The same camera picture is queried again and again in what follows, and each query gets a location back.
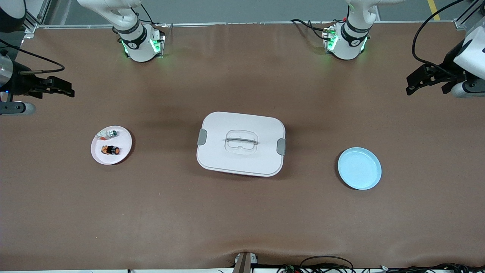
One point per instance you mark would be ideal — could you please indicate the aluminium frame post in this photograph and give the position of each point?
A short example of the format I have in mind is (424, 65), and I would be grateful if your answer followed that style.
(460, 23)
(32, 28)

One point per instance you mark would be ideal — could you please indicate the brown table mat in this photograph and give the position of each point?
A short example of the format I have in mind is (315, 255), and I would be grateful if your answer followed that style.
(242, 220)

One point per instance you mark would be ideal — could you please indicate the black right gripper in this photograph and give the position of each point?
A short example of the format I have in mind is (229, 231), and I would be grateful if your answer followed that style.
(18, 84)

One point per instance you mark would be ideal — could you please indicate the pink round plate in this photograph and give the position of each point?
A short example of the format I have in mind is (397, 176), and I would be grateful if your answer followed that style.
(117, 159)

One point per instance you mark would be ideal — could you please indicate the orange push-button switch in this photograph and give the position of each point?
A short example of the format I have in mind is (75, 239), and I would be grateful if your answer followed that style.
(110, 150)

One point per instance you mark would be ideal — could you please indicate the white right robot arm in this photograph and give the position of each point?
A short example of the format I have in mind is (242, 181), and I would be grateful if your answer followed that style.
(132, 41)

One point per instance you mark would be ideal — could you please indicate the light blue round plate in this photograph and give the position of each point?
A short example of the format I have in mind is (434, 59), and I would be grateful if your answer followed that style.
(360, 170)

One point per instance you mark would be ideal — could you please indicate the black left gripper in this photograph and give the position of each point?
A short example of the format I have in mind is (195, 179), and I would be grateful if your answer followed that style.
(449, 65)

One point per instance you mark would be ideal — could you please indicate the white lidded storage box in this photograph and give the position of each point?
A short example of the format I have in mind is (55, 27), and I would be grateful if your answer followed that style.
(240, 155)

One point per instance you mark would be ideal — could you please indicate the aluminium table edge rail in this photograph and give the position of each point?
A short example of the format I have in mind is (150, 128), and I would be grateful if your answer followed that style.
(246, 23)

